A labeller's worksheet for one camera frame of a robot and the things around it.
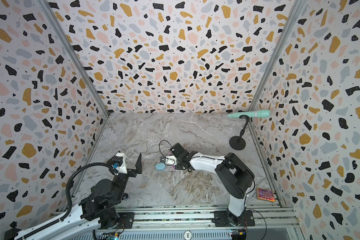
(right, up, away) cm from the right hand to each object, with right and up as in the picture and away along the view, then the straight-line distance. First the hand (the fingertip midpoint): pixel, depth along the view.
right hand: (177, 155), depth 92 cm
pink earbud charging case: (-2, -6, -3) cm, 7 cm away
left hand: (-19, +6, -24) cm, 31 cm away
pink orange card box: (+49, -20, -10) cm, 54 cm away
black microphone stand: (+41, +6, +13) cm, 44 cm away
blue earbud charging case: (-10, -7, -2) cm, 12 cm away
